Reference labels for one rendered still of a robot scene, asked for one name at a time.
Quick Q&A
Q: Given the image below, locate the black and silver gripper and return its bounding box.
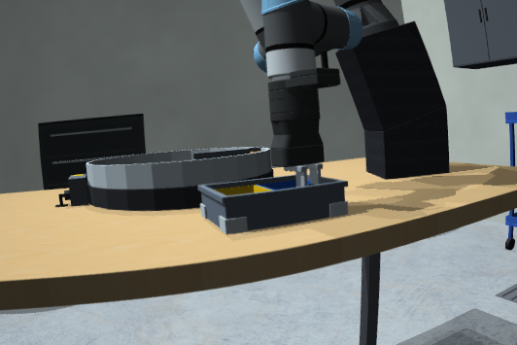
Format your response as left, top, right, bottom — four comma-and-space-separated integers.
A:
266, 49, 340, 188

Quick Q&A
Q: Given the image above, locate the dark grey two-compartment bin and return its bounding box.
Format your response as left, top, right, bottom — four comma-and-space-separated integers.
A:
197, 174, 348, 234

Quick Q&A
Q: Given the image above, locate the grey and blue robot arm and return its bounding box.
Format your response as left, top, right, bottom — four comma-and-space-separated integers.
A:
240, 0, 398, 73

